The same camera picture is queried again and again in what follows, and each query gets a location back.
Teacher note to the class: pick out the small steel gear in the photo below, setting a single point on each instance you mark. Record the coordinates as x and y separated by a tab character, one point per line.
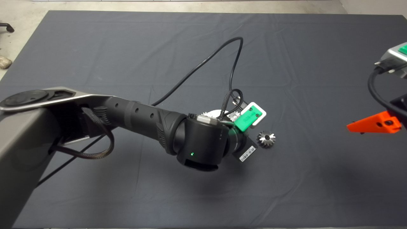
209	114
235	115

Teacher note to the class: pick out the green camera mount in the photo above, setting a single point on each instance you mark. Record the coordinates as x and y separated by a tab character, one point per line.
403	49
246	121

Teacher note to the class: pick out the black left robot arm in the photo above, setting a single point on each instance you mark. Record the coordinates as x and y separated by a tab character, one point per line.
143	117

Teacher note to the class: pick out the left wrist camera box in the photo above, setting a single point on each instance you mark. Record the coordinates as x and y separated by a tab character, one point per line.
261	115

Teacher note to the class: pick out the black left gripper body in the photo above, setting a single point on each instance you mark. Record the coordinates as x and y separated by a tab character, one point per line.
246	149

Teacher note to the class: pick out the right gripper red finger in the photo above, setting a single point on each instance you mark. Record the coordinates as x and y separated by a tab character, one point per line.
375	125

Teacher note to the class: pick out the small black object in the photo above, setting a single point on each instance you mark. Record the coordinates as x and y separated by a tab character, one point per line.
6	27

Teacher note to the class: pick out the beige shoe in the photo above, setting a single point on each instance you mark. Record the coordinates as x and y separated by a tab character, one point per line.
5	63

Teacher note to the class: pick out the right green camera mount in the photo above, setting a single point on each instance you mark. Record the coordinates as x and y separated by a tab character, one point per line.
403	49

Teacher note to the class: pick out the large steel bevel gear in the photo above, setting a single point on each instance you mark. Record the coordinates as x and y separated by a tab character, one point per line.
266	143

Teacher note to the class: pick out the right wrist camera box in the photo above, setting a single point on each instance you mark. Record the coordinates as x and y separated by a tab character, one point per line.
394	62

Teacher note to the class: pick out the left green camera mount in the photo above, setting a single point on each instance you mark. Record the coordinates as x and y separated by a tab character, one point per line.
246	121

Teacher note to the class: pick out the round metal plate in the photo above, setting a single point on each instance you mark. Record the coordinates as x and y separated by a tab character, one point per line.
219	113

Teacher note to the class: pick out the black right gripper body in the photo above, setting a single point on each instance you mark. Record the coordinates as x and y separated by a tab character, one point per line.
401	111

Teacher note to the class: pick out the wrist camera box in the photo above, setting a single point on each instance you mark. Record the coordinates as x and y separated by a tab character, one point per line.
394	62
261	115

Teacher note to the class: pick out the dark grey table cloth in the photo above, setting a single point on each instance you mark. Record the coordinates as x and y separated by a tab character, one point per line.
286	190

